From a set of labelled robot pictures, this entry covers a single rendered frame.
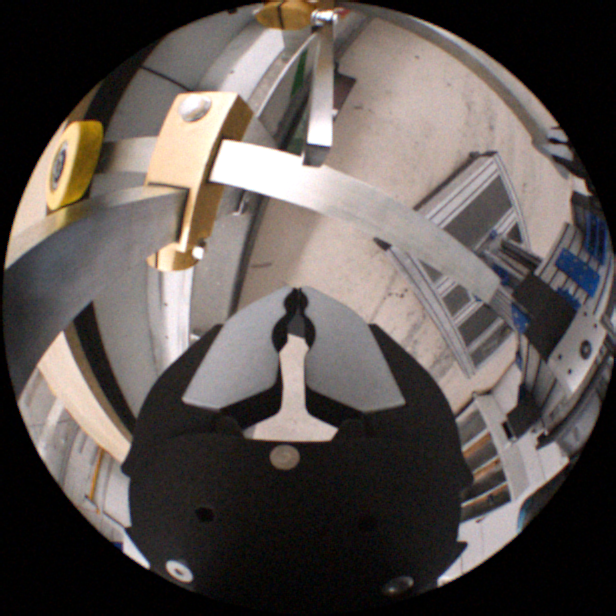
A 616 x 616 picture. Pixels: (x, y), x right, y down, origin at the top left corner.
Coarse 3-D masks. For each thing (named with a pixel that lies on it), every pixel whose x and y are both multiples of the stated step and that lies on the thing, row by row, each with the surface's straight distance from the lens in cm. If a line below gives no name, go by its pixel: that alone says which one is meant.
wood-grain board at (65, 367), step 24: (72, 120) 28; (48, 168) 29; (24, 216) 43; (72, 336) 35; (48, 360) 67; (72, 360) 38; (72, 384) 55; (96, 384) 44; (72, 408) 107; (96, 408) 52; (96, 432) 109; (120, 432) 58; (120, 456) 148
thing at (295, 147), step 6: (336, 78) 35; (306, 114) 31; (300, 126) 31; (300, 132) 30; (294, 138) 30; (300, 138) 30; (294, 144) 30; (300, 144) 30; (288, 150) 30; (294, 150) 30; (300, 150) 30
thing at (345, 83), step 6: (342, 78) 35; (348, 78) 35; (342, 84) 34; (348, 84) 34; (336, 90) 33; (342, 90) 33; (348, 90) 34; (336, 96) 33; (342, 96) 33; (336, 102) 32; (336, 108) 32
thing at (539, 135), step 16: (384, 16) 28; (400, 16) 28; (416, 32) 29; (432, 32) 28; (448, 32) 29; (448, 48) 29; (464, 48) 28; (464, 64) 30; (480, 64) 29; (496, 80) 30; (512, 96) 31; (528, 112) 32; (528, 128) 34; (544, 128) 36
